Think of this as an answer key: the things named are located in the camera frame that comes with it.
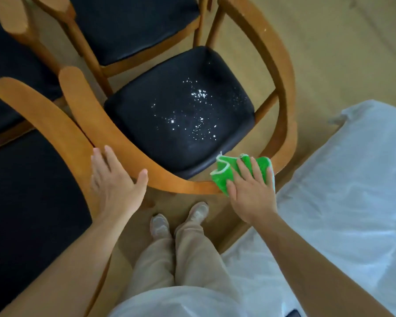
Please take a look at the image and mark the green cleaning cloth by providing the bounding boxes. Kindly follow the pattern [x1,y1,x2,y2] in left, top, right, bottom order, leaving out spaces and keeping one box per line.
[210,152,276,197]

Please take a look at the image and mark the person's grey shoe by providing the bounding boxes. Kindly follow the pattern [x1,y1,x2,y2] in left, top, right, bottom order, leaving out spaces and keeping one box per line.
[150,213,171,241]
[184,201,209,225]

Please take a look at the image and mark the white shirt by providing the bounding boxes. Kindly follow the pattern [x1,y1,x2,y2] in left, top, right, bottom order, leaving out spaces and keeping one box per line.
[108,285,249,317]

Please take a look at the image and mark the person's right grey shoe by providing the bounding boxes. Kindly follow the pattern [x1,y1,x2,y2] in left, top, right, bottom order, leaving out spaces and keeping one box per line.
[184,201,209,225]

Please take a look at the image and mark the wooden chair with black seat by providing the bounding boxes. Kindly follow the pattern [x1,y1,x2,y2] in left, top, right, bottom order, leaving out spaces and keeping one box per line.
[28,0,212,97]
[0,0,77,155]
[0,77,119,317]

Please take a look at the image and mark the beige trousers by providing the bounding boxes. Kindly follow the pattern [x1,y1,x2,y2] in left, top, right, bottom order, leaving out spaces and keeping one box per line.
[119,220,242,296]

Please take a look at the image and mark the person's left grey shoe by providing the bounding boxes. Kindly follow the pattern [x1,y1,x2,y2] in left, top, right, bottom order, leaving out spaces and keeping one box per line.
[150,213,171,241]

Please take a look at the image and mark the person's left forearm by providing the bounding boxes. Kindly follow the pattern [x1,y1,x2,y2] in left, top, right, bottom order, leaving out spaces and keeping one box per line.
[0,214,137,317]

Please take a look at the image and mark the wooden chair with crumbed seat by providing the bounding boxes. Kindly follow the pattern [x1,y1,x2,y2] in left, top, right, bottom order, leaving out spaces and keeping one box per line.
[58,0,299,197]

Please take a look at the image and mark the person's right hand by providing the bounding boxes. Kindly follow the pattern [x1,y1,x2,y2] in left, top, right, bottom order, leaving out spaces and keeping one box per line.
[226,156,278,225]

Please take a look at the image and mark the scattered white crumbs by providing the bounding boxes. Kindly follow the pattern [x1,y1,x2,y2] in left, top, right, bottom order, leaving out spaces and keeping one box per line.
[150,59,243,142]

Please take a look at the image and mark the person's left hand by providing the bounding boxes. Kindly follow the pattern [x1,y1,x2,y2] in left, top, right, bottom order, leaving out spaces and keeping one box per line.
[90,145,149,223]

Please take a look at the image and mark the person's right forearm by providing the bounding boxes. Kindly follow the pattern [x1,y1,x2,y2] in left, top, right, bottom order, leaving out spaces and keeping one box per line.
[249,211,395,317]

